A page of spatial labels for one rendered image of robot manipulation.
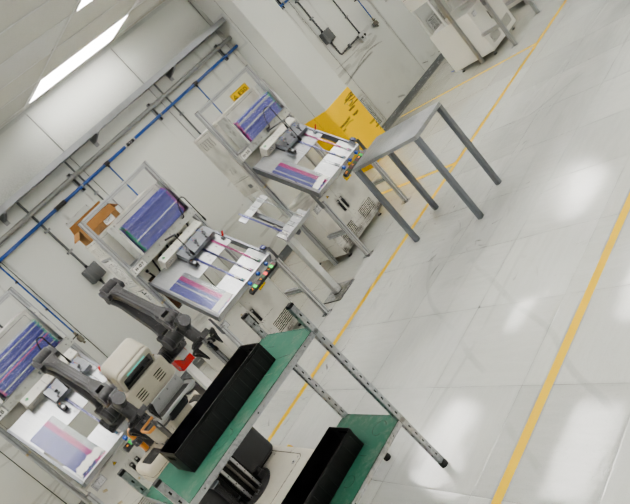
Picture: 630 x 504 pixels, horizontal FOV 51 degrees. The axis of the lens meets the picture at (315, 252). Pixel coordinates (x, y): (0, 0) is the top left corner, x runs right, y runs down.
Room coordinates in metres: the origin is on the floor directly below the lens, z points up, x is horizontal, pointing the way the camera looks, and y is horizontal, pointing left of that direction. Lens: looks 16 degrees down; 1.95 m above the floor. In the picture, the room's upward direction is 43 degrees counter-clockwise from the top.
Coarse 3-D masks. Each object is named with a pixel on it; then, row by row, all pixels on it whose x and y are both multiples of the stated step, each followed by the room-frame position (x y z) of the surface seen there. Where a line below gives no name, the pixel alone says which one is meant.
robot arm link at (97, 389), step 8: (56, 352) 2.93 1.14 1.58; (48, 360) 2.90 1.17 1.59; (56, 360) 2.89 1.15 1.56; (40, 368) 2.88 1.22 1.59; (48, 368) 2.90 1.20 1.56; (56, 368) 2.85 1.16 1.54; (64, 368) 2.84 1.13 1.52; (72, 368) 2.83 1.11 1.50; (64, 376) 2.84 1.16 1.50; (72, 376) 2.80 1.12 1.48; (80, 376) 2.79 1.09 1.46; (80, 384) 2.76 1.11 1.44; (88, 384) 2.75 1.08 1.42; (96, 384) 2.74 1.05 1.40; (104, 384) 2.73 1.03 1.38; (96, 392) 2.72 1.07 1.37; (104, 392) 2.70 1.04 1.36; (104, 400) 2.68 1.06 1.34
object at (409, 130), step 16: (432, 112) 4.63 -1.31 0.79; (400, 128) 4.91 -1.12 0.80; (416, 128) 4.57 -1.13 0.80; (384, 144) 4.88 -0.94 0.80; (400, 144) 4.57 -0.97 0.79; (464, 144) 4.72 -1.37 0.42; (368, 160) 4.86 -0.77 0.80; (400, 160) 5.24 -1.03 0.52; (432, 160) 4.46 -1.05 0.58; (480, 160) 4.70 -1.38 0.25; (448, 176) 4.45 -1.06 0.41; (496, 176) 4.70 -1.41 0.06; (464, 192) 4.46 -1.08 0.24; (432, 208) 5.25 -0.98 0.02; (400, 224) 5.00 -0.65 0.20; (416, 240) 4.98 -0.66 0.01
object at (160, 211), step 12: (156, 192) 5.52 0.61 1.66; (144, 204) 5.44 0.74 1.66; (156, 204) 5.45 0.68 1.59; (168, 204) 5.49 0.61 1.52; (132, 216) 5.36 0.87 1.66; (144, 216) 5.37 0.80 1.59; (156, 216) 5.41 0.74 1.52; (168, 216) 5.45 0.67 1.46; (120, 228) 5.30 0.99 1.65; (132, 228) 5.29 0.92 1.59; (144, 228) 5.33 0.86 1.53; (156, 228) 5.37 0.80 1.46; (132, 240) 5.31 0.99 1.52; (144, 240) 5.29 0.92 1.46; (156, 240) 5.33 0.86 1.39
